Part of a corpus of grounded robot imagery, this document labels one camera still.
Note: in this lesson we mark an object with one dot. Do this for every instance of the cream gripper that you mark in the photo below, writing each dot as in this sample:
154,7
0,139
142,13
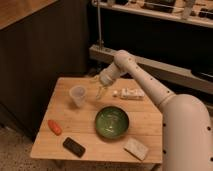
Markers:
105,79

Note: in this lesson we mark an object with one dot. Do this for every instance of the translucent white cup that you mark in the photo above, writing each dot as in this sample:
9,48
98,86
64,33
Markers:
78,94

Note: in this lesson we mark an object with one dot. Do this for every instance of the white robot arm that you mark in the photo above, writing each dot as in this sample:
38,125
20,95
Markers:
187,133

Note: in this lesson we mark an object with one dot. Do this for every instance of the green ceramic bowl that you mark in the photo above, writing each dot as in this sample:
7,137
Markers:
111,122

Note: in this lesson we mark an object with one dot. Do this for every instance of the wooden table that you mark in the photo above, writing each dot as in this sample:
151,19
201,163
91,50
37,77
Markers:
78,124

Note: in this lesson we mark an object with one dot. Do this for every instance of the orange carrot toy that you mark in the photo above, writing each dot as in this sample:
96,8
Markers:
54,127

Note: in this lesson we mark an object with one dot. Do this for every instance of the black smartphone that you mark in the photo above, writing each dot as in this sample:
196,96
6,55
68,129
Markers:
74,147

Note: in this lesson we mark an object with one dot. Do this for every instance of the dark wooden cabinet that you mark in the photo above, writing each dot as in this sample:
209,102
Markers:
34,53

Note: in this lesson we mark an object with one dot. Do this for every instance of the beige sponge block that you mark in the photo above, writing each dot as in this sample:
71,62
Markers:
136,148

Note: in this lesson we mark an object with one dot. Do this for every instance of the metal shelf rack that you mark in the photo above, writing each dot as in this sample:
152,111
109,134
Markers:
179,55

